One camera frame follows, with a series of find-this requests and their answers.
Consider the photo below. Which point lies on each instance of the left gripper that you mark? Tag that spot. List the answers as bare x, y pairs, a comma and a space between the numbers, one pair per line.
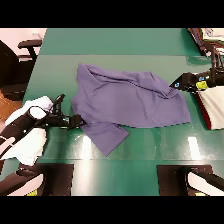
66, 121

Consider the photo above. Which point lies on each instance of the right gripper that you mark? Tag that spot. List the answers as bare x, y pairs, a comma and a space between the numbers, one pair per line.
187, 81

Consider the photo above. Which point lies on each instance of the purple T-shirt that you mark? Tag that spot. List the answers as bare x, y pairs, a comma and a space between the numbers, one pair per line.
133, 100

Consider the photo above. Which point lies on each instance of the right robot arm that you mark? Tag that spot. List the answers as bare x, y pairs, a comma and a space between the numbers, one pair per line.
204, 181

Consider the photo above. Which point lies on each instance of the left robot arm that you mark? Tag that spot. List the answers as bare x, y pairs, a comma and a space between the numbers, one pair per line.
20, 125

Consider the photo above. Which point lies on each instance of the red garment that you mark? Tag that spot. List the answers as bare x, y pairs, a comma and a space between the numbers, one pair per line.
204, 113

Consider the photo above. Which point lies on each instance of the white garment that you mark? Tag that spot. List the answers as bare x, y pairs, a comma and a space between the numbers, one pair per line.
215, 106
31, 146

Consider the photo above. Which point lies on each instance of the heap of clothes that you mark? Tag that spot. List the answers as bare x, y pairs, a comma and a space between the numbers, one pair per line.
206, 35

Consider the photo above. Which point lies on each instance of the black office chair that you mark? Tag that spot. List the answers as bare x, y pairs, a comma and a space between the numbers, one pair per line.
28, 45

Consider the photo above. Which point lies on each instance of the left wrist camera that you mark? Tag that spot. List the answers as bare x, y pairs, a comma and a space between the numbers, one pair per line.
58, 102

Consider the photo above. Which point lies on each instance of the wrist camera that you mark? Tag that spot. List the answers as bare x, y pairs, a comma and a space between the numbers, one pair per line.
216, 58
58, 102

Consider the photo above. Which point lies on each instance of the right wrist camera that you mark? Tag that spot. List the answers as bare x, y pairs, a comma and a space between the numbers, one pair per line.
216, 58

